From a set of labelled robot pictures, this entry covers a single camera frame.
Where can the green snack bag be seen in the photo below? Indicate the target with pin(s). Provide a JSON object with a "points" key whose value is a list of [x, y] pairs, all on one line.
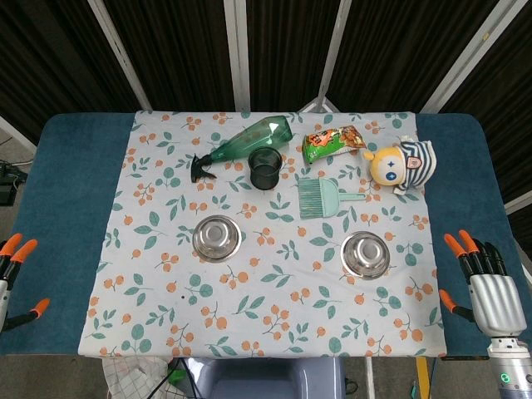
{"points": [[328, 143]]}

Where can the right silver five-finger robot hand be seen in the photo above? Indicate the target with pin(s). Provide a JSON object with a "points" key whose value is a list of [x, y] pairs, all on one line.
{"points": [[494, 299]]}

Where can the white checked cloth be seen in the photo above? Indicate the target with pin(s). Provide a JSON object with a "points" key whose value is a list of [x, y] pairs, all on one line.
{"points": [[133, 380]]}

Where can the black power strip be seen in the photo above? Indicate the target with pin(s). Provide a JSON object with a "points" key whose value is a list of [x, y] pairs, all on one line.
{"points": [[8, 187]]}

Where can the teal plastic hand brush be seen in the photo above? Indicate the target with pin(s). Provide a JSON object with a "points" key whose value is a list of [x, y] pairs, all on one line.
{"points": [[320, 199]]}

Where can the white partition frame post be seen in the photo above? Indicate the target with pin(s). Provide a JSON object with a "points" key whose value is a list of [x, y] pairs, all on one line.
{"points": [[519, 203], [465, 58], [237, 54], [332, 54], [120, 54], [16, 133]]}

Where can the black mesh pen cup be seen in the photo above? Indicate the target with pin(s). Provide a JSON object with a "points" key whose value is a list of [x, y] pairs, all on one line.
{"points": [[265, 170]]}

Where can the floral tablecloth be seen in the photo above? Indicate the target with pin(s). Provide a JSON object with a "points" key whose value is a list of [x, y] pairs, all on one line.
{"points": [[266, 299]]}

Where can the steel bowl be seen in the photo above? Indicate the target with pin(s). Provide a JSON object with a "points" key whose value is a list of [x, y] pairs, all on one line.
{"points": [[365, 254], [216, 239]]}

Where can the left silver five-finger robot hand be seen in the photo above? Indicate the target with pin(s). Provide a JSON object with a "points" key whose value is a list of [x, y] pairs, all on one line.
{"points": [[5, 299]]}

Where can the grey-blue robot torso base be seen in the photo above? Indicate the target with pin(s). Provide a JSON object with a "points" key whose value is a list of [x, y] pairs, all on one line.
{"points": [[266, 380]]}

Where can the green plastic spray bottle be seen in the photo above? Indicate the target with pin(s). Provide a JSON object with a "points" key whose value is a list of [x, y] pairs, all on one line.
{"points": [[253, 139]]}

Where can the blue table cover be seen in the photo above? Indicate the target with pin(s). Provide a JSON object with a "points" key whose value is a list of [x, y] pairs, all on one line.
{"points": [[62, 187]]}

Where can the yellow plush toy striped cap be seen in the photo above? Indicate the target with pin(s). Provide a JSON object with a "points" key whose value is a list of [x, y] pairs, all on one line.
{"points": [[390, 168]]}

